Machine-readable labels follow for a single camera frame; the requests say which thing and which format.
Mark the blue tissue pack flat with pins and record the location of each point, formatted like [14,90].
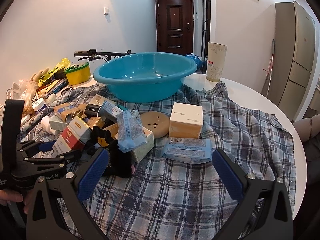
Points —
[188,150]

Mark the clear bag of nuts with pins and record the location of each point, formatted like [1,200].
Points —
[24,90]

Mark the beige work glove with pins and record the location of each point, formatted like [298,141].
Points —
[36,76]

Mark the yellow green container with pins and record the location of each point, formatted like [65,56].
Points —
[77,73]

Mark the person left hand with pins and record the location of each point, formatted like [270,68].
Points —
[8,196]

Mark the orange cream small box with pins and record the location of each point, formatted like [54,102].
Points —
[143,143]

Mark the white light switch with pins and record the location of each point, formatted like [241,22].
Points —
[106,11]

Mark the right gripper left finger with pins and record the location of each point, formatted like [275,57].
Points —
[45,219]

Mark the blue shopping bag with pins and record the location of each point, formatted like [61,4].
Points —
[197,59]

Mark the dark brown entrance door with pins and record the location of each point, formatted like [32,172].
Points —
[175,26]

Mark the floral beige tumbler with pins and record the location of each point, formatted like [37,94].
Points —
[216,61]

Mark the black framed glass door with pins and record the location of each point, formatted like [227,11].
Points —
[205,33]

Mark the plaid blue shirt cloth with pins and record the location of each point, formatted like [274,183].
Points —
[167,199]

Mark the beige refrigerator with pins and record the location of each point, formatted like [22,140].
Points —
[294,49]

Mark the grey white medicine box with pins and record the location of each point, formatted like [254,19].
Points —
[57,124]

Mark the blue plastic basin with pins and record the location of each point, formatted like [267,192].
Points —
[145,77]

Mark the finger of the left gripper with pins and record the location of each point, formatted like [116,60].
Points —
[29,165]
[35,146]

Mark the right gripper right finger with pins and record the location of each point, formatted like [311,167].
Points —
[263,210]

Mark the round tan wooden disc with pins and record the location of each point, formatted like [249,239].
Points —
[156,122]

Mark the beige cigarette carton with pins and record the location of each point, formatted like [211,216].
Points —
[99,100]

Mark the gold blue cigarette carton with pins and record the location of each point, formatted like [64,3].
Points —
[67,112]

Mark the black Zeesea box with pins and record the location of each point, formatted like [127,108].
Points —
[92,110]

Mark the yellow plastic bag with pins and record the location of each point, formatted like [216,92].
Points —
[56,73]

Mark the red white cigarette pack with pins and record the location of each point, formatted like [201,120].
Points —
[74,137]

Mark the white blue cream jar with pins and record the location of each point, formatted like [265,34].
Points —
[39,105]

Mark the bicycle handlebar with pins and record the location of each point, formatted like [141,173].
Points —
[93,54]

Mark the cream square box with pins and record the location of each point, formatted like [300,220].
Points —
[186,121]

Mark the white plastic bottle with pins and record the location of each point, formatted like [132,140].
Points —
[45,124]

